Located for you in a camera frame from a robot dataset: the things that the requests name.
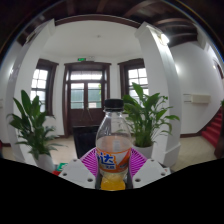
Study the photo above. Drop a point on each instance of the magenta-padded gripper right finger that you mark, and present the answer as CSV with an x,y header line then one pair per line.
x,y
151,172

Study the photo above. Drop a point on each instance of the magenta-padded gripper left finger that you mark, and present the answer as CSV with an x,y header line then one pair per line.
x,y
76,173

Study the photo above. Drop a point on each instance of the clear orange soda bottle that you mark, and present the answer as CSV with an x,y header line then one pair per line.
x,y
113,143

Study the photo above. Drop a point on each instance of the green box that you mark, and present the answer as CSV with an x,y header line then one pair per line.
x,y
61,166

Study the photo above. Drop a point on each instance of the black chair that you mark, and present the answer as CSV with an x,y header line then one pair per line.
x,y
85,143

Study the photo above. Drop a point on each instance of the leafy plant in white pot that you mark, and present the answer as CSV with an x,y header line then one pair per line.
x,y
146,113
31,126

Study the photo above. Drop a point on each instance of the dark wooden double door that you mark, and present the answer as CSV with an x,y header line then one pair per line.
x,y
86,100

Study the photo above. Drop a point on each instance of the red carpeted staircase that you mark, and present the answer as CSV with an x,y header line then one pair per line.
x,y
213,130

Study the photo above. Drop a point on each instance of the dark framed window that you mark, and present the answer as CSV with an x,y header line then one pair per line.
x,y
136,75
41,86

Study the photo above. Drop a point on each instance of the green exit sign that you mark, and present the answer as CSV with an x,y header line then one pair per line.
x,y
81,59

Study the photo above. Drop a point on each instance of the white pillar lamp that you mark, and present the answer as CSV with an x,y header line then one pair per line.
x,y
164,38

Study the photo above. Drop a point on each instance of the white wall-mounted unit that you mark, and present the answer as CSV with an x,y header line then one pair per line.
x,y
198,98

